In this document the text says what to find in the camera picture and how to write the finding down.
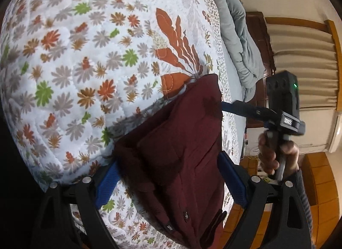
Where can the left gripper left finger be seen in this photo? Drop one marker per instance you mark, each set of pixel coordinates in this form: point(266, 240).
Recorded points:
point(91, 193)

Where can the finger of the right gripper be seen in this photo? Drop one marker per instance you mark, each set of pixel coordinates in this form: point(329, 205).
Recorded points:
point(240, 108)

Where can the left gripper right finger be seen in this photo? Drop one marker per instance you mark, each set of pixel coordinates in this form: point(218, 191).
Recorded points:
point(251, 193)

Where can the maroon pants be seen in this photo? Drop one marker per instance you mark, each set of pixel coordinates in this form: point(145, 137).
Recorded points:
point(170, 162)

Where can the right hand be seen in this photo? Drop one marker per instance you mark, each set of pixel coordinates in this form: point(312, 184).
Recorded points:
point(267, 157)

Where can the light blue bed sheet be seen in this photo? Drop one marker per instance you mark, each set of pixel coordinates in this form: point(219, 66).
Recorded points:
point(236, 92)

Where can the beige pleated curtain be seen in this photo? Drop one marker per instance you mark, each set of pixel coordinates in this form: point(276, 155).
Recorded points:
point(312, 51)

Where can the grey comforter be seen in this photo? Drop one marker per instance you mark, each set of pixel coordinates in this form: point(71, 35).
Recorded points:
point(241, 47)

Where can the white air conditioner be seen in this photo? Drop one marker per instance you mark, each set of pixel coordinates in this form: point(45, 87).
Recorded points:
point(336, 134)

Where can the floral white bedspread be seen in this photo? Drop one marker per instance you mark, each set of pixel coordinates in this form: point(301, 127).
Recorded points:
point(78, 75)

